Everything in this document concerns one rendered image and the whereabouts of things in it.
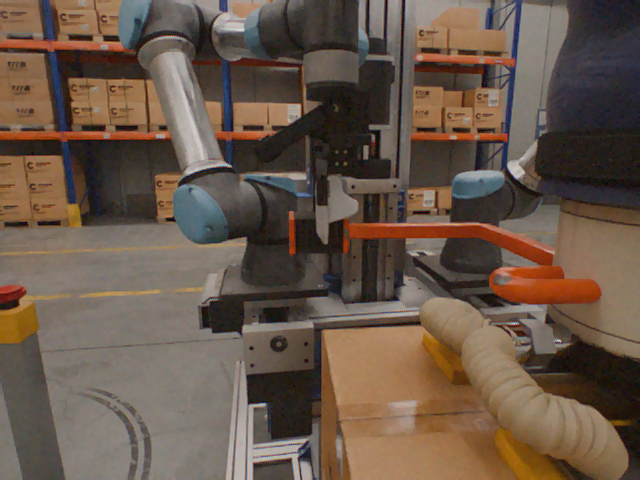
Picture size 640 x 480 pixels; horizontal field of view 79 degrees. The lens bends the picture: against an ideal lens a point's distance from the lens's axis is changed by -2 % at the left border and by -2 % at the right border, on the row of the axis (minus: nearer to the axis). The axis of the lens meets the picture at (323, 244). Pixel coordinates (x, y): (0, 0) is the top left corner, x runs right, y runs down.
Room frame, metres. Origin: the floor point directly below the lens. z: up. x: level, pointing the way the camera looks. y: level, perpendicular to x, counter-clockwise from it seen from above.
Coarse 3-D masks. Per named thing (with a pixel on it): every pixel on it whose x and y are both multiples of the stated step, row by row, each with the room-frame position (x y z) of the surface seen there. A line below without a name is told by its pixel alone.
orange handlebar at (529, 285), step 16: (352, 224) 0.58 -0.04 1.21; (368, 224) 0.59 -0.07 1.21; (384, 224) 0.59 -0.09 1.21; (400, 224) 0.59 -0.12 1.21; (416, 224) 0.59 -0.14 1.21; (432, 224) 0.59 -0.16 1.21; (448, 224) 0.59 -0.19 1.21; (464, 224) 0.60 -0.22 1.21; (480, 224) 0.60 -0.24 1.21; (496, 240) 0.54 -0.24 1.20; (512, 240) 0.50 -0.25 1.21; (528, 240) 0.48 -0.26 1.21; (528, 256) 0.46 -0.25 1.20; (544, 256) 0.43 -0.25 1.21; (496, 272) 0.35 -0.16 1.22; (512, 272) 0.35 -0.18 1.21; (528, 272) 0.35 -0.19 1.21; (544, 272) 0.35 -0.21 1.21; (560, 272) 0.35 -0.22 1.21; (496, 288) 0.33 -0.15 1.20; (512, 288) 0.32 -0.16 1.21; (528, 288) 0.31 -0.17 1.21; (544, 288) 0.31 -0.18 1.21; (560, 288) 0.31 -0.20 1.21; (576, 288) 0.31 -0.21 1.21; (592, 288) 0.31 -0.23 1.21; (528, 304) 0.31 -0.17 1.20
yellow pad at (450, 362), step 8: (512, 320) 0.44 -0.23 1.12; (424, 336) 0.47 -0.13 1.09; (424, 344) 0.47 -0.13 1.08; (432, 344) 0.44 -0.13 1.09; (440, 344) 0.44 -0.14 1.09; (432, 352) 0.44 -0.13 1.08; (440, 352) 0.42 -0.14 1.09; (448, 352) 0.42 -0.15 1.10; (456, 352) 0.42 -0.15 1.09; (440, 360) 0.41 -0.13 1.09; (448, 360) 0.40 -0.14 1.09; (456, 360) 0.40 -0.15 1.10; (440, 368) 0.41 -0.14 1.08; (448, 368) 0.39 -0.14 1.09; (456, 368) 0.38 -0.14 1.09; (464, 368) 0.38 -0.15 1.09; (448, 376) 0.39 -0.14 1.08; (456, 376) 0.38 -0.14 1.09; (464, 376) 0.38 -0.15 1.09
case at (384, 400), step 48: (336, 336) 0.50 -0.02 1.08; (384, 336) 0.50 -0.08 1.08; (336, 384) 0.38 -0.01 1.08; (384, 384) 0.38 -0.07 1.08; (432, 384) 0.38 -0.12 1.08; (576, 384) 0.38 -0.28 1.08; (336, 432) 0.34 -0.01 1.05; (384, 432) 0.30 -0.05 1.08; (432, 432) 0.30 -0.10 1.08; (480, 432) 0.30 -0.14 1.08
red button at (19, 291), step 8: (0, 288) 0.78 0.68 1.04; (8, 288) 0.78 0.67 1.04; (16, 288) 0.78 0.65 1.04; (24, 288) 0.80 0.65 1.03; (0, 296) 0.75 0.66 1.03; (8, 296) 0.76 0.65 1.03; (16, 296) 0.77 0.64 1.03; (0, 304) 0.76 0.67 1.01; (8, 304) 0.77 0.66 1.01; (16, 304) 0.78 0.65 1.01
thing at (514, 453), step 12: (612, 420) 0.30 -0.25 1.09; (624, 420) 0.30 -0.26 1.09; (636, 420) 0.30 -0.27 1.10; (504, 432) 0.28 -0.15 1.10; (624, 432) 0.27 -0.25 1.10; (636, 432) 0.25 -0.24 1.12; (504, 444) 0.27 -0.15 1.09; (516, 444) 0.27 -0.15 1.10; (528, 444) 0.27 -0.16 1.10; (624, 444) 0.26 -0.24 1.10; (636, 444) 0.25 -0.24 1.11; (504, 456) 0.27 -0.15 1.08; (516, 456) 0.26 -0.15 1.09; (528, 456) 0.25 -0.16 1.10; (540, 456) 0.25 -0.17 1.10; (636, 456) 0.25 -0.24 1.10; (516, 468) 0.25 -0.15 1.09; (528, 468) 0.24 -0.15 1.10; (540, 468) 0.24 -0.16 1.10; (552, 468) 0.24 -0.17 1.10; (564, 468) 0.24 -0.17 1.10; (636, 468) 0.24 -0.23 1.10
